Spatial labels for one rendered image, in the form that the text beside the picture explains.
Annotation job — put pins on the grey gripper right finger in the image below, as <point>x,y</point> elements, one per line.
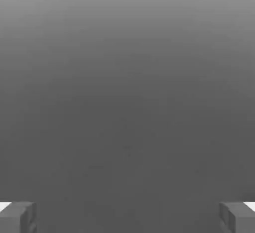
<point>239,219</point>

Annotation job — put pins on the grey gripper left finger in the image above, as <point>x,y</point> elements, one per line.
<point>16,219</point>

